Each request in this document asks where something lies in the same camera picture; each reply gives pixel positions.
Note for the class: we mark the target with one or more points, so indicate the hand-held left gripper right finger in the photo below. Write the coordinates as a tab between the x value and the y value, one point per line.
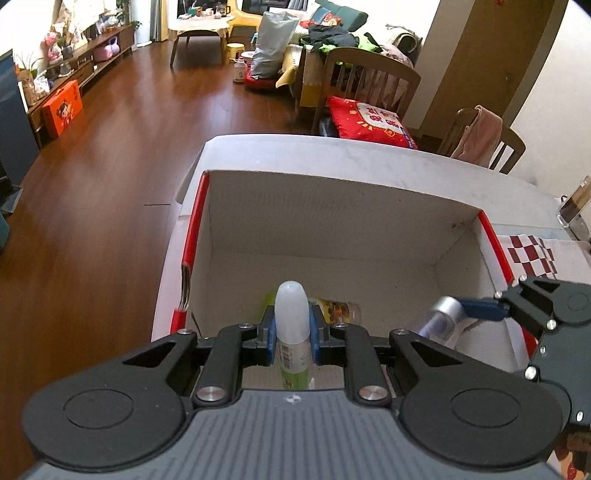
317	341

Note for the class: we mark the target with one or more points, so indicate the red checked printed cloth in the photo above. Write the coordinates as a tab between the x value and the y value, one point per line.
531	258

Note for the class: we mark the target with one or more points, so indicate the sofa with clothing pile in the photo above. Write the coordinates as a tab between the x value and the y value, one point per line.
341	18

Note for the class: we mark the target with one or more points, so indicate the white floor appliance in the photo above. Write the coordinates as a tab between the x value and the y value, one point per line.
144	23

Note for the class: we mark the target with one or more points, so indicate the grey plastic bag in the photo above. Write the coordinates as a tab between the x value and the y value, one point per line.
272	41

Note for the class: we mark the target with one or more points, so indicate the small yellow stool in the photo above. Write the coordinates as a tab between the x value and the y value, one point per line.
234	47

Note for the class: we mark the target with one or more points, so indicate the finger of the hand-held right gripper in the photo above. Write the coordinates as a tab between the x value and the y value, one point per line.
480	309
547	355

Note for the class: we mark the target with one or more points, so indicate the dark blue panel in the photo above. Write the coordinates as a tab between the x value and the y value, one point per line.
14	120

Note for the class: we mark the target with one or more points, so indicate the wooden slatted chair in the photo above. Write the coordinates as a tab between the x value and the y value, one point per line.
369	56

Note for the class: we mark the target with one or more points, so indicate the white cardboard box red outside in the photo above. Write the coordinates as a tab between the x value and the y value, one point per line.
346	230

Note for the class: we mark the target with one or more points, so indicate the yellow plastic chair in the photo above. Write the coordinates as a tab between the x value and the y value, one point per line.
244	18

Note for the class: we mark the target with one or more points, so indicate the glass jar yellow label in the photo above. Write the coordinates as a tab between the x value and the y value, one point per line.
341	311

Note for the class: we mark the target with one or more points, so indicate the white plastic bottle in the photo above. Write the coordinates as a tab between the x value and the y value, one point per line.
238	71

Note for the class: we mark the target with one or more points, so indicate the green and white bottle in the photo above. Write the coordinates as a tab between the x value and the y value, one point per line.
292	314

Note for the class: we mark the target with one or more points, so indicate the yellow cloth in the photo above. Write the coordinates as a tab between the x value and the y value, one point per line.
288	67

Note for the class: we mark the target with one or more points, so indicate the red floor cushion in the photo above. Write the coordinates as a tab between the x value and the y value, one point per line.
261	83

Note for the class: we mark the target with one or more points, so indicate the pink bag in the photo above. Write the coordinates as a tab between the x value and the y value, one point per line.
107	50

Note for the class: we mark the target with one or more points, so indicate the red printed cushion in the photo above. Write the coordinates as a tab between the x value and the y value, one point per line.
369	120

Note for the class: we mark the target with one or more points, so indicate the orange printed box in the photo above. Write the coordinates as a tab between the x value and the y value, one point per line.
62	108

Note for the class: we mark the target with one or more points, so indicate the wooden chair with cloth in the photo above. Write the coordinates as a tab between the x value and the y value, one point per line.
513	138

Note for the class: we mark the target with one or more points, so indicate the pink flower bouquet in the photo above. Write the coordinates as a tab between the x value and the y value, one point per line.
53	46

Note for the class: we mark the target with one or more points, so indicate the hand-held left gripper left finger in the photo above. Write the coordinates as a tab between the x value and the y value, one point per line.
268	341

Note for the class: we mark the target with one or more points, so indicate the pink cloth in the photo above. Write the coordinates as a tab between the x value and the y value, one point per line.
478	134

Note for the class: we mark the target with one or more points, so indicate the wooden tv cabinet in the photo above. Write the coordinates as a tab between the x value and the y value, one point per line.
92	60

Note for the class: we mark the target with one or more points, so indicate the white coffee table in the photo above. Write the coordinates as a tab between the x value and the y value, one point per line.
201	25

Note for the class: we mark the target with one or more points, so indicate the clear vial silver cap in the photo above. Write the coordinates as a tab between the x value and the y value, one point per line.
445	308

